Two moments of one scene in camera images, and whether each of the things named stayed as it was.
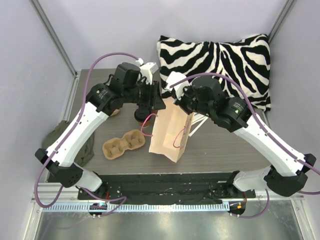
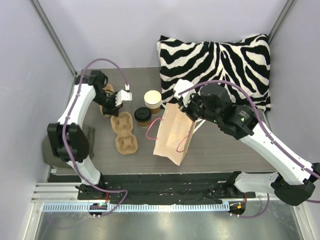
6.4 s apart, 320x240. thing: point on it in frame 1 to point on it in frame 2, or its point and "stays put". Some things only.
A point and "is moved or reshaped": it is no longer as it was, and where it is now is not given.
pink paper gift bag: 171,131 is moved or reshaped
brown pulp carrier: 114,148 to 126,142
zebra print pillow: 245,62 stays put
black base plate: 202,188 stays put
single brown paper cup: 146,124 stays put
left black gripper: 155,95 to 113,106
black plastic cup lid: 141,114 stays put
